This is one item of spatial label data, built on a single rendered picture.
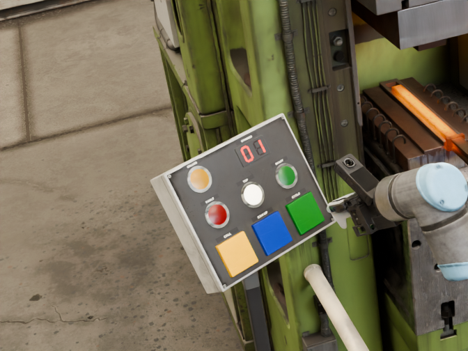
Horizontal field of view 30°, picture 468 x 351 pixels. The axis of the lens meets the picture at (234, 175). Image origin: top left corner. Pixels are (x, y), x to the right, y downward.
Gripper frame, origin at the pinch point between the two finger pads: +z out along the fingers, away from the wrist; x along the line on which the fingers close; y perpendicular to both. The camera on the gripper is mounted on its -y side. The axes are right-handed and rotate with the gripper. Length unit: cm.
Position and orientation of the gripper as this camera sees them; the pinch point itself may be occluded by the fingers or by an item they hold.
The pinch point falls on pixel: (330, 204)
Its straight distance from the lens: 189.0
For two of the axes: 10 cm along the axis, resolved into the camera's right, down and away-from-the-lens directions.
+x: 7.7, -4.2, 4.9
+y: 4.5, 8.9, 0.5
